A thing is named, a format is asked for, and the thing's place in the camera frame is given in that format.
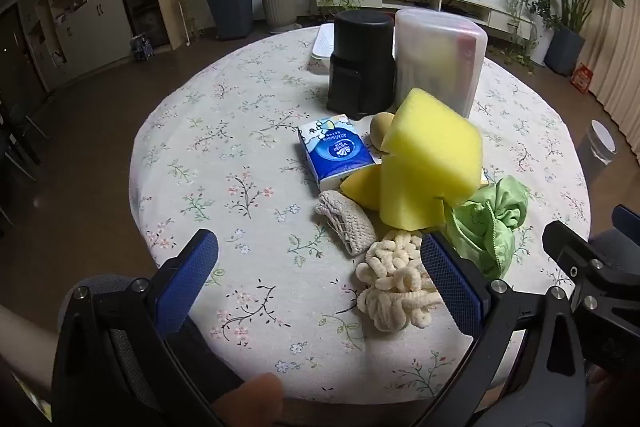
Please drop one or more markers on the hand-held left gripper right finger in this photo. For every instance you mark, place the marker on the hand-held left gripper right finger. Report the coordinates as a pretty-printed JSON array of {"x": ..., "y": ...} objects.
[{"x": 450, "y": 282}]

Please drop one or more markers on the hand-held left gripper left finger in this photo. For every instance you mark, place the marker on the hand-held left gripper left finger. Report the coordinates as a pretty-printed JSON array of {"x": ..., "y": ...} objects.
[{"x": 187, "y": 282}]

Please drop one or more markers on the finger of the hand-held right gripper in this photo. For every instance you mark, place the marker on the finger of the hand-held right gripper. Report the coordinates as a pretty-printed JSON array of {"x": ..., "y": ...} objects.
[
  {"x": 629, "y": 219},
  {"x": 585, "y": 277}
]

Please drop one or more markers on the cream chenille cloth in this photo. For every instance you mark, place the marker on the cream chenille cloth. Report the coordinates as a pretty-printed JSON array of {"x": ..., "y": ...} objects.
[{"x": 395, "y": 282}]

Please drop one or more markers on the green microfiber cloth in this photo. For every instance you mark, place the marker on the green microfiber cloth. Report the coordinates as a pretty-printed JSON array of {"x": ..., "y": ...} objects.
[{"x": 485, "y": 227}]

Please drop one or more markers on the beige knitted cloth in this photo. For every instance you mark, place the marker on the beige knitted cloth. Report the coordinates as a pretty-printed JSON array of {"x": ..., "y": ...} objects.
[{"x": 345, "y": 219}]

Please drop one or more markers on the small yellow sponge wedge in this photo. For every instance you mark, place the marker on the small yellow sponge wedge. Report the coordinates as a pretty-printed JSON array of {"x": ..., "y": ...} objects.
[{"x": 362, "y": 189}]

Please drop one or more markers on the large yellow sponge block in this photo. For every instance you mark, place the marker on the large yellow sponge block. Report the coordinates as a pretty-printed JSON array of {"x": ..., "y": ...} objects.
[{"x": 425, "y": 157}]

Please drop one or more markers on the blue tissue pack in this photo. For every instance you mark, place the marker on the blue tissue pack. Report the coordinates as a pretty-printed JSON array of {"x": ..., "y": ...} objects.
[{"x": 335, "y": 152}]

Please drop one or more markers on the white plastic tray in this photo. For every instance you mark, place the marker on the white plastic tray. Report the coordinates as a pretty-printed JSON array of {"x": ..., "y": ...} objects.
[{"x": 322, "y": 49}]

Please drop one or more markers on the white trash bin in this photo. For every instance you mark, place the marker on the white trash bin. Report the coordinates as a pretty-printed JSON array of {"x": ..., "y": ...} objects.
[{"x": 597, "y": 152}]

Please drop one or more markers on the person's dark shorts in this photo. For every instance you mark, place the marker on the person's dark shorts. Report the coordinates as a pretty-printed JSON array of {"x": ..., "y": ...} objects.
[{"x": 205, "y": 357}]

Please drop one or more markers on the person's bare leg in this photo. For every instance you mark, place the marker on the person's bare leg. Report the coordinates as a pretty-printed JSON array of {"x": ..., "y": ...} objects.
[{"x": 260, "y": 394}]

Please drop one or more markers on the floral tablecloth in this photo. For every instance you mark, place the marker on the floral tablecloth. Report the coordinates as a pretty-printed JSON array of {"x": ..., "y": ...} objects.
[{"x": 225, "y": 147}]

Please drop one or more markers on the red box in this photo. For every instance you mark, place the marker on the red box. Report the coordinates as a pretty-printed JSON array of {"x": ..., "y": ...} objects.
[{"x": 582, "y": 78}]

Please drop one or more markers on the tan gourd-shaped sponge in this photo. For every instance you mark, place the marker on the tan gourd-shaped sponge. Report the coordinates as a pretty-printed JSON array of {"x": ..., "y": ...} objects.
[{"x": 380, "y": 129}]

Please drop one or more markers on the dark grey plant pot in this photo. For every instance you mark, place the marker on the dark grey plant pot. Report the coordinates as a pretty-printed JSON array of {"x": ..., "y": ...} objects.
[{"x": 564, "y": 49}]

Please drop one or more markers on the beige curtain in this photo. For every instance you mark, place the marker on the beige curtain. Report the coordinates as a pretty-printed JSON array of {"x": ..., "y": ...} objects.
[{"x": 612, "y": 32}]

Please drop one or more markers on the dark chair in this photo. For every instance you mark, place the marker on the dark chair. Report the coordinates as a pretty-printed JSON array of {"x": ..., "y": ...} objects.
[{"x": 15, "y": 142}]

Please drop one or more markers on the translucent plastic container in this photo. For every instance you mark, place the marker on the translucent plastic container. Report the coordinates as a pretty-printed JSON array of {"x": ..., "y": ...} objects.
[{"x": 435, "y": 52}]

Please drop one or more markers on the small leafy floor plant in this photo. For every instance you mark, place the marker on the small leafy floor plant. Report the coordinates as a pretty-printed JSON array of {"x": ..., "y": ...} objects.
[{"x": 525, "y": 2}]

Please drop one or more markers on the black cylindrical container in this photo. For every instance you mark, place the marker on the black cylindrical container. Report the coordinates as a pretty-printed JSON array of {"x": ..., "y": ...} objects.
[{"x": 360, "y": 57}]

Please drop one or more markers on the white ribbed plant pot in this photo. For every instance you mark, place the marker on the white ribbed plant pot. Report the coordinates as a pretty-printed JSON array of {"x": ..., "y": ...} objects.
[{"x": 280, "y": 4}]

